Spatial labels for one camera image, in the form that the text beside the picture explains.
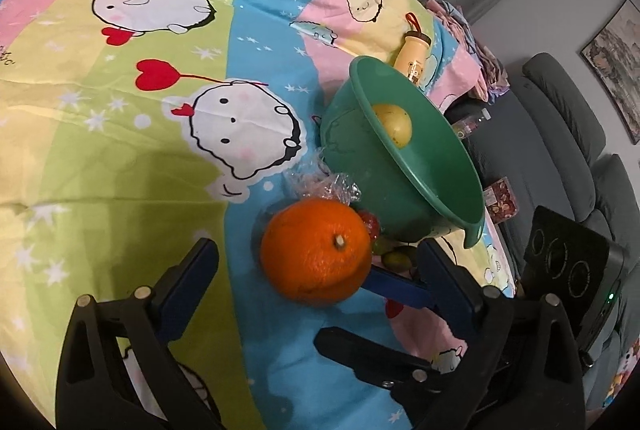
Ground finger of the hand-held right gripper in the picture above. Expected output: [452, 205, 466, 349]
[314, 326, 466, 430]
[361, 266, 436, 311]

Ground clear plastic bottle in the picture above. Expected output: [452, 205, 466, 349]
[450, 107, 493, 139]

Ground pile of pink clothes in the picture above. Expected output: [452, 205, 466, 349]
[425, 0, 508, 103]

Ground orange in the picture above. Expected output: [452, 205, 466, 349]
[260, 197, 373, 307]

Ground colourful printed blanket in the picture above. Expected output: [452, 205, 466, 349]
[0, 0, 523, 430]

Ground green plastic bowl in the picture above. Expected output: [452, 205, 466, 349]
[320, 56, 486, 251]

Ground framed picture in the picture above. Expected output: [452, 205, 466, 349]
[580, 0, 640, 134]

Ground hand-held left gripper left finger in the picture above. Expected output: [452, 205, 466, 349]
[55, 238, 223, 430]

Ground yellow lemon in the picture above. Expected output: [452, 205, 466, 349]
[371, 103, 414, 149]

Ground green grapes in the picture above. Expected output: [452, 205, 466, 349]
[372, 237, 418, 273]

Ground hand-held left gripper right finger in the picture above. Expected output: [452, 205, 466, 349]
[417, 240, 586, 430]

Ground yellow bottle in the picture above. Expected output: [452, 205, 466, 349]
[392, 12, 432, 83]

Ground grey sofa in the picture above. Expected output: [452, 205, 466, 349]
[445, 52, 640, 411]

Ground red snack box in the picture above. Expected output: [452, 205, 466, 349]
[481, 176, 520, 225]

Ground clear plastic candy bag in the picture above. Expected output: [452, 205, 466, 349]
[286, 157, 382, 241]

